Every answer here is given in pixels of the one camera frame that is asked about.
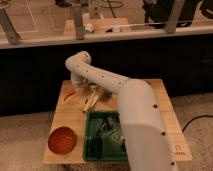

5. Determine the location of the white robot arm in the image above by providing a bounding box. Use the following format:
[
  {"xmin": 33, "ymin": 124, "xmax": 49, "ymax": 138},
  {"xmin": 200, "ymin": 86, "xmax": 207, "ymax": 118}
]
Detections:
[{"xmin": 65, "ymin": 51, "xmax": 179, "ymax": 171}]

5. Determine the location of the pale corn cob toy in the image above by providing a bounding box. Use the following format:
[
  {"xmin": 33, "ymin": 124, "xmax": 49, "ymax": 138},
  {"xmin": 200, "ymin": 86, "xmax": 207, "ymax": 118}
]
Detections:
[{"xmin": 83, "ymin": 90, "xmax": 97, "ymax": 113}]

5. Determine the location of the dark utensil in tray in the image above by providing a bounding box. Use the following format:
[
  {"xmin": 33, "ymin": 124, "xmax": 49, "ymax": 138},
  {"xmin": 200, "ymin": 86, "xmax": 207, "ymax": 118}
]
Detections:
[{"xmin": 96, "ymin": 116, "xmax": 113, "ymax": 159}]

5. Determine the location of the orange plastic bowl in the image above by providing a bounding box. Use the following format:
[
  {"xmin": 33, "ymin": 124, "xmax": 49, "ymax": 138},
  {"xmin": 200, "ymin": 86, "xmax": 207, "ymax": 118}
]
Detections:
[{"xmin": 48, "ymin": 127, "xmax": 77, "ymax": 155}]

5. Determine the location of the green plastic tray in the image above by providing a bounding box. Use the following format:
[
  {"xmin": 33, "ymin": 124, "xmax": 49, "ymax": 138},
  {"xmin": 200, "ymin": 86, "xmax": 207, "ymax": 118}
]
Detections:
[{"xmin": 83, "ymin": 110, "xmax": 128, "ymax": 162}]

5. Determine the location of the black cable on floor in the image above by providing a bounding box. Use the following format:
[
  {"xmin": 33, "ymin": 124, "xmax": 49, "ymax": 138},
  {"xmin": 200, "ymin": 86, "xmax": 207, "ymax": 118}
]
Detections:
[{"xmin": 181, "ymin": 114, "xmax": 213, "ymax": 133}]

